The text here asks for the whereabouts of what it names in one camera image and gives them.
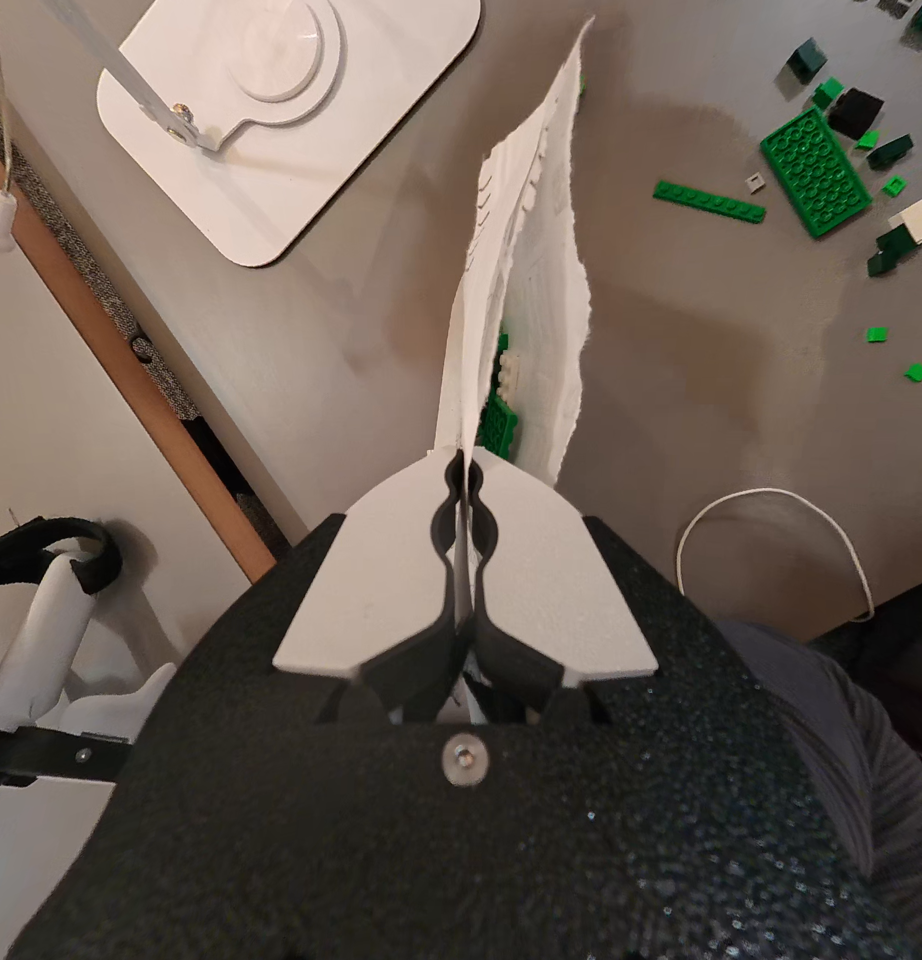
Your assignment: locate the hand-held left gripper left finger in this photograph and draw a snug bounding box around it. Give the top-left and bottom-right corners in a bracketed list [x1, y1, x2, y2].
[272, 448, 473, 725]

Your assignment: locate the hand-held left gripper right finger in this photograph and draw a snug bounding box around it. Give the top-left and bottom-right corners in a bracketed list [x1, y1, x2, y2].
[467, 450, 661, 726]

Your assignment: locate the white printed paper bag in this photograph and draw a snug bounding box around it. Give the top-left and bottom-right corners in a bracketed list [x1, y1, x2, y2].
[431, 15, 593, 725]

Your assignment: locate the wood-edged pale desk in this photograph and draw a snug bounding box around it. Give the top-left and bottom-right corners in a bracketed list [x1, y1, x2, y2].
[0, 135, 278, 960]

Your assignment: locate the person's trousered leg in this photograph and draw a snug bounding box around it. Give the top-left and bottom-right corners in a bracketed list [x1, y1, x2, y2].
[716, 618, 922, 960]

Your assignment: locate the long narrow green toy plate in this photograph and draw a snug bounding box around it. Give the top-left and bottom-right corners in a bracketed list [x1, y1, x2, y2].
[652, 180, 768, 226]

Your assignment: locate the grey felt divider strip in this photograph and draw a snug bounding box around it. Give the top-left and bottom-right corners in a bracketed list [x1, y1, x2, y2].
[0, 90, 240, 496]

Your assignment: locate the large green toy plate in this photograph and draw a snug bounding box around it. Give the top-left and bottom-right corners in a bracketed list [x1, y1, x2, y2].
[759, 105, 874, 241]

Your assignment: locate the white book stand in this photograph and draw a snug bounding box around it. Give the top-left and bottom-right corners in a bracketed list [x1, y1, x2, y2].
[41, 0, 349, 155]

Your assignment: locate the dark brown toy tile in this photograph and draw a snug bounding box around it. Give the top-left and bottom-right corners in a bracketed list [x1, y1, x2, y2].
[828, 87, 885, 141]

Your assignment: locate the pile of green toy bricks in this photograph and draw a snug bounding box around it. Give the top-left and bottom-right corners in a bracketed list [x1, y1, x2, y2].
[746, 0, 922, 279]

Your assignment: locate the white cable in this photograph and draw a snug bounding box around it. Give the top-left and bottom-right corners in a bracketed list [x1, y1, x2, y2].
[674, 487, 876, 624]

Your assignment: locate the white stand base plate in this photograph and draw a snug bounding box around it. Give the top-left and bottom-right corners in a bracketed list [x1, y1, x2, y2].
[97, 0, 483, 269]

